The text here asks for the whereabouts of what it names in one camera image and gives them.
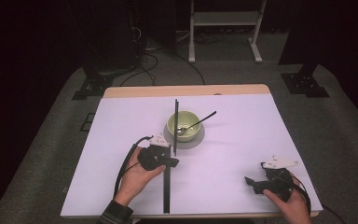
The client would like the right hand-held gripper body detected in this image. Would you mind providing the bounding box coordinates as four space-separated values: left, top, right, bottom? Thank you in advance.
255 154 300 202

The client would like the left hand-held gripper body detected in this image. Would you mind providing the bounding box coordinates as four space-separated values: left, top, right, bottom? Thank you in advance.
137 133 172 172

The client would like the pale green bowl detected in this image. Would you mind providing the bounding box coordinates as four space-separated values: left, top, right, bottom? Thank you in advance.
166 110 201 143

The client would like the person's left hand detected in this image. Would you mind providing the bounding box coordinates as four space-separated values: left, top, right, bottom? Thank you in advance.
114 148 166 206

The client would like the person's right hand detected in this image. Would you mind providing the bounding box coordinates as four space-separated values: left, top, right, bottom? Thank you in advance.
262 175 312 224

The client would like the round grey coaster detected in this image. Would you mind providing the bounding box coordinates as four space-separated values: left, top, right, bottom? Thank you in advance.
162 122 206 150

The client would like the white sheet table cover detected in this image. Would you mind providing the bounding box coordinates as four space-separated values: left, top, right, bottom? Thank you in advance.
60 93 324 217

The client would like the wooden table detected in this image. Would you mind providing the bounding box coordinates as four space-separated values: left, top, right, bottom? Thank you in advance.
60 83 324 219

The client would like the black stand base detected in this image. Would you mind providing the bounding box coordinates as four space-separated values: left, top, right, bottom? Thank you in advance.
280 63 330 99
71 66 115 101

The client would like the left hand-held gripper cable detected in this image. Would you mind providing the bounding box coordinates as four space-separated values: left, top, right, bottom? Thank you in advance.
114 135 154 198

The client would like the hand-held gripper cable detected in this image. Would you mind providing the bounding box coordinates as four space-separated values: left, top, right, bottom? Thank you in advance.
279 174 349 224
114 135 154 198

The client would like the right hand-held gripper cable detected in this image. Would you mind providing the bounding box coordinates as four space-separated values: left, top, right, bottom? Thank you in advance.
279 174 349 224

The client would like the metal spoon with black handle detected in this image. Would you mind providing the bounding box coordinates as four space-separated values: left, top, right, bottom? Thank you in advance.
176 110 217 136

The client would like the black floor cable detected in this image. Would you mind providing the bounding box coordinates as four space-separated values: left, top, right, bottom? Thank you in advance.
164 50 206 86
119 52 160 87

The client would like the white metal stand frame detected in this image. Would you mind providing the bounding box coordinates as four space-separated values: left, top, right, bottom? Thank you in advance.
188 0 268 64

